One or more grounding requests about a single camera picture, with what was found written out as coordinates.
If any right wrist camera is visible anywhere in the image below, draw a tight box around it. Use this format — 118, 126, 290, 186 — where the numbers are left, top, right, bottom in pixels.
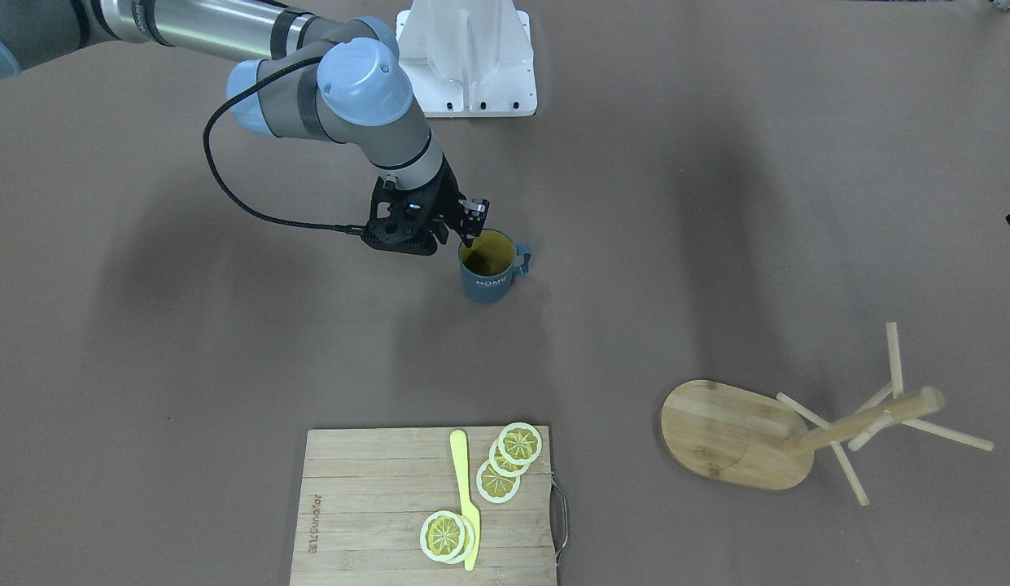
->
361, 178, 440, 256

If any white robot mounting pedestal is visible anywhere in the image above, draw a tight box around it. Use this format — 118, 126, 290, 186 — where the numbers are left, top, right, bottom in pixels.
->
396, 1, 538, 119

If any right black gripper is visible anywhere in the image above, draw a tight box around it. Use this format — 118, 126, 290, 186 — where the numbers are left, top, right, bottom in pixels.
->
407, 157, 490, 248

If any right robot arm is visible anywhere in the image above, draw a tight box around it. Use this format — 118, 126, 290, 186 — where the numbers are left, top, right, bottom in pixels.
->
0, 1, 489, 256

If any yellow plastic knife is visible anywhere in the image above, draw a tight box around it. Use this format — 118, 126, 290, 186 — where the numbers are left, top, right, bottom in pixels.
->
449, 429, 482, 571

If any blue mug yellow inside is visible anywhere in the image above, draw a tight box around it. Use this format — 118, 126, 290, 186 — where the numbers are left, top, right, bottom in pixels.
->
457, 229, 533, 304

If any wooden mug rack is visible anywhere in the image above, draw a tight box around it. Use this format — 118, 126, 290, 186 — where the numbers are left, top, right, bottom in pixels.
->
658, 321, 995, 507

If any bamboo cutting board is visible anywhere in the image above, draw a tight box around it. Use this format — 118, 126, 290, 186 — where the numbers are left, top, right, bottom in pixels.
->
290, 427, 566, 585

